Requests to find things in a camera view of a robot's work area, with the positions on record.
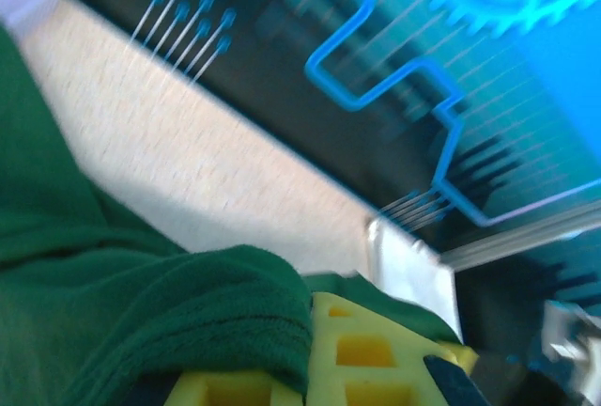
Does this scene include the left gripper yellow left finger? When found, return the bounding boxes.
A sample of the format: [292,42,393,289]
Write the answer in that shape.
[131,367,311,406]

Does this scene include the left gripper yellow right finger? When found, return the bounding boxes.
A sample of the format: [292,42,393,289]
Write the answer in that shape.
[307,290,492,406]

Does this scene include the green t-shirt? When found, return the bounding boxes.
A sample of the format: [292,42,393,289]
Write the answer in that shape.
[0,27,464,406]

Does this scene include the folded white t-shirt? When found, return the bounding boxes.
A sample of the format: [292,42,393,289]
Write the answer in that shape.
[365,217,459,339]

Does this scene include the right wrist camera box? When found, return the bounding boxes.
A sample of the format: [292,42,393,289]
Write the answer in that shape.
[539,300,601,379]

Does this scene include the aluminium frame post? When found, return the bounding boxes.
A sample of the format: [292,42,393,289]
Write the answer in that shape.
[440,208,601,269]

